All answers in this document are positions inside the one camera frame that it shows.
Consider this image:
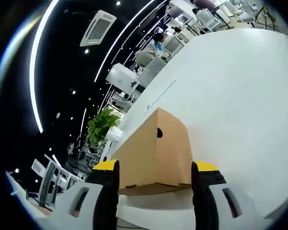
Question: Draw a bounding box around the ceiling light strip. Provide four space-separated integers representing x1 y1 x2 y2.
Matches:
93 0 156 83
29 0 60 134

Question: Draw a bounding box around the grey shelf rack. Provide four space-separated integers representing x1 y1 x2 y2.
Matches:
31 153 87 208

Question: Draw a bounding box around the brown cardboard shoe box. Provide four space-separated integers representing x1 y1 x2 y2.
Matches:
111 107 192 196

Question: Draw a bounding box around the white office chair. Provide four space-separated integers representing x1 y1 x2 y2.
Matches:
163 35 185 58
196 9 223 32

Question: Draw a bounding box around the grey table cable slot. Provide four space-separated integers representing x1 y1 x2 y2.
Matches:
144 76 178 114

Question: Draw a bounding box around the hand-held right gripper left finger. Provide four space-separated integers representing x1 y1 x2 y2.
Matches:
42 160 121 230

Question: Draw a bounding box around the ceiling air conditioner vent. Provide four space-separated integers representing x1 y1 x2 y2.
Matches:
79 9 117 47

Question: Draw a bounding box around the green potted plant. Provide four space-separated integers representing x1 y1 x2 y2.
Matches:
87 108 123 147

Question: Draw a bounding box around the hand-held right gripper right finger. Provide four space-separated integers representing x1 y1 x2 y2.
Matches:
191 161 269 230

